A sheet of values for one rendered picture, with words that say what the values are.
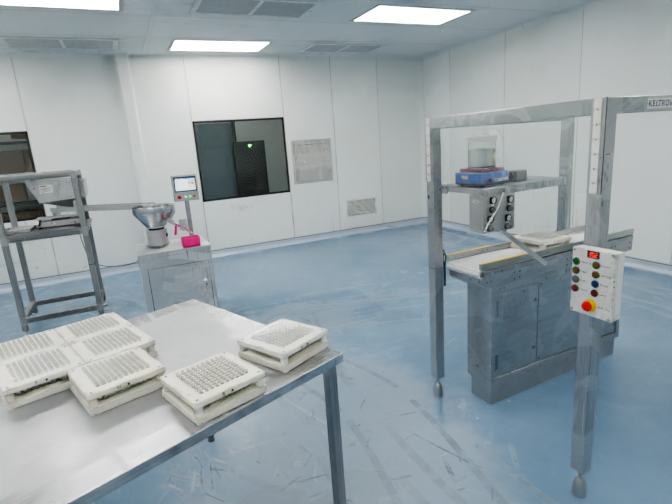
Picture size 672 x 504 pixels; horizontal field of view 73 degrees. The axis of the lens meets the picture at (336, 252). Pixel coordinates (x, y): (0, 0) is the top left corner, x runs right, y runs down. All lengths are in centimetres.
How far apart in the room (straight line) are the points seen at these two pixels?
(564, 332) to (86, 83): 619
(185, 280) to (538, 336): 294
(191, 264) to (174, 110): 325
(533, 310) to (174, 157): 543
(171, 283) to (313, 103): 427
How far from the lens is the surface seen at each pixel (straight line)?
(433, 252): 270
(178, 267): 433
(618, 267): 192
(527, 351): 310
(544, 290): 305
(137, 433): 151
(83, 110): 706
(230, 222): 726
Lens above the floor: 160
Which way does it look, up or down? 14 degrees down
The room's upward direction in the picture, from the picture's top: 4 degrees counter-clockwise
